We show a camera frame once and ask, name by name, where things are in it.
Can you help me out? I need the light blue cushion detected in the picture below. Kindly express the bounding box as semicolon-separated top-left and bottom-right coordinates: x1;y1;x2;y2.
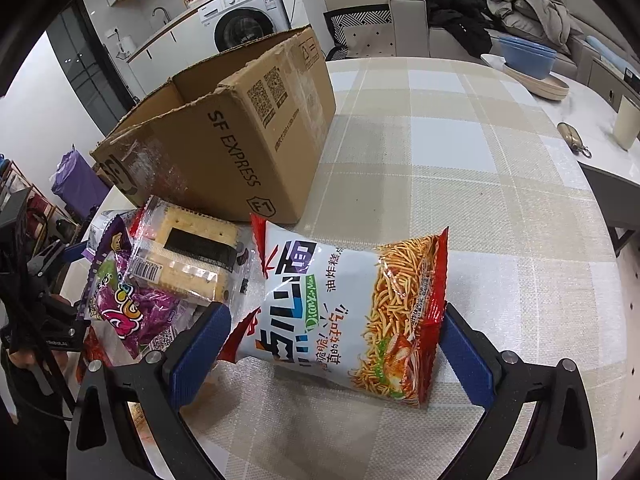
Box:
587;35;640;77

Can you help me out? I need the wooden shoe rack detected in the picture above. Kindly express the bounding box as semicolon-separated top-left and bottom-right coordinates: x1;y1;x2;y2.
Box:
0;155;86;261

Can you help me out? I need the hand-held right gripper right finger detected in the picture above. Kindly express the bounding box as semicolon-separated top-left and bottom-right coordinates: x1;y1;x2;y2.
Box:
440;303;598;480

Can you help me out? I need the person's left hand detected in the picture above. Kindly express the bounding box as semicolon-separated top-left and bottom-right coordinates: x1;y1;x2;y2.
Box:
7;347;71;376

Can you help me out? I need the clear cracker packet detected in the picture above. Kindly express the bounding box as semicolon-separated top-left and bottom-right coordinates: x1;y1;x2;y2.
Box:
125;196;251;311

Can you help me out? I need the beige plate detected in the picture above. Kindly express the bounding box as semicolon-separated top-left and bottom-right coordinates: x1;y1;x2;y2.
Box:
520;82;571;102
502;62;571;93

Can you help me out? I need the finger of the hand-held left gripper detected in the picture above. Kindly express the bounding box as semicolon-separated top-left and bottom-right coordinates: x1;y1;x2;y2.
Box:
27;241;90;277
42;294;93;328

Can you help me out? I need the black jacket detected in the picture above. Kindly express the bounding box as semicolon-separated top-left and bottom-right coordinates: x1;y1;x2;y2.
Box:
419;0;506;58

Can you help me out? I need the purple plastic bag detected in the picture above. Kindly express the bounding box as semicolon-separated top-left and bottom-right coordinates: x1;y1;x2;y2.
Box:
50;146;111;211

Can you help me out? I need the white washing machine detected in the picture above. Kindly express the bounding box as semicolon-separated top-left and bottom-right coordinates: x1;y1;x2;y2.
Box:
197;0;293;53

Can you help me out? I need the grey jacket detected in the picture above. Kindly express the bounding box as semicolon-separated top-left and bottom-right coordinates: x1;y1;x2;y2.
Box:
475;0;586;54

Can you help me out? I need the white counter cabinet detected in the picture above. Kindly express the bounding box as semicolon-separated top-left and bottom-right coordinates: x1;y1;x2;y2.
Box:
127;4;221;102

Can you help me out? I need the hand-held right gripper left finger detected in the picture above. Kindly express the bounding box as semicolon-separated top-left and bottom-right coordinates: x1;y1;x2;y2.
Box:
67;302;233;480

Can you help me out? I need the checked beige tablecloth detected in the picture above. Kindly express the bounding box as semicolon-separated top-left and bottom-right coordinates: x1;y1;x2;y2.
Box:
75;55;632;480

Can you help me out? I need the dark glass door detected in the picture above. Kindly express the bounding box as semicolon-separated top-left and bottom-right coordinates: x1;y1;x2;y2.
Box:
47;0;133;127

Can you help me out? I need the brown cardboard box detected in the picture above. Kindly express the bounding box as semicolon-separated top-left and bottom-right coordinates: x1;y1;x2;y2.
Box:
90;26;337;225

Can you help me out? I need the fried noodle snack bag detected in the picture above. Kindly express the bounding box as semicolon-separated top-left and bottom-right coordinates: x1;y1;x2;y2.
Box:
220;212;449;408

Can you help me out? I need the red snack packet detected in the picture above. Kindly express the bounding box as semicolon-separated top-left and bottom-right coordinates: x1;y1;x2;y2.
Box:
75;330;113;386

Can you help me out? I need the black patterned rug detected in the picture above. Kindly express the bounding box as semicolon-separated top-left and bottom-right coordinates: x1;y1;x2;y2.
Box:
324;4;393;61

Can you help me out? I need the pale cup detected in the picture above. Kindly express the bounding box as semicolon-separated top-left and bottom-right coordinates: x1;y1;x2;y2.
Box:
614;94;640;150

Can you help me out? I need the grey sofa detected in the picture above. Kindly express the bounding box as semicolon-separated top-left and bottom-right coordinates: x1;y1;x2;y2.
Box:
390;0;640;83

